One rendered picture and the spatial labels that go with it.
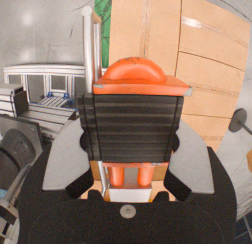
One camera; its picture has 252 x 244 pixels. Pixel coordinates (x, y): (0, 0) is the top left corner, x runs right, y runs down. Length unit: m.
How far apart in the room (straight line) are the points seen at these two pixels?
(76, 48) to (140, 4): 0.83
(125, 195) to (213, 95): 0.90
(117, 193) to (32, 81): 1.40
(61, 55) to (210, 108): 1.45
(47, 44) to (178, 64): 1.32
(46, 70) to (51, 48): 0.32
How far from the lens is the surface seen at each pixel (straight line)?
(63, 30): 1.51
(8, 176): 0.45
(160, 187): 0.48
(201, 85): 0.92
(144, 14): 0.81
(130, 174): 0.20
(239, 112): 2.10
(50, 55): 1.56
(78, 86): 1.22
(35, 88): 1.48
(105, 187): 0.18
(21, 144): 0.49
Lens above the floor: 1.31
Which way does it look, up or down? 62 degrees down
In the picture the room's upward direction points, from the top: 176 degrees counter-clockwise
